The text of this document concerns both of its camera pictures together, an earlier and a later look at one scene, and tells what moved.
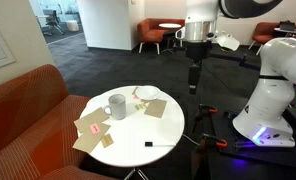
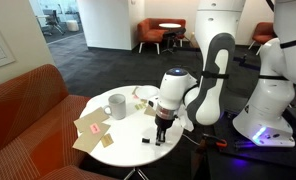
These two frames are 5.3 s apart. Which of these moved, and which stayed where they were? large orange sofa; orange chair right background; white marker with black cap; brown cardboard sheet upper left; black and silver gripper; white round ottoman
Moved: white marker with black cap; black and silver gripper
Stayed: white round ottoman; large orange sofa; orange chair right background; brown cardboard sheet upper left
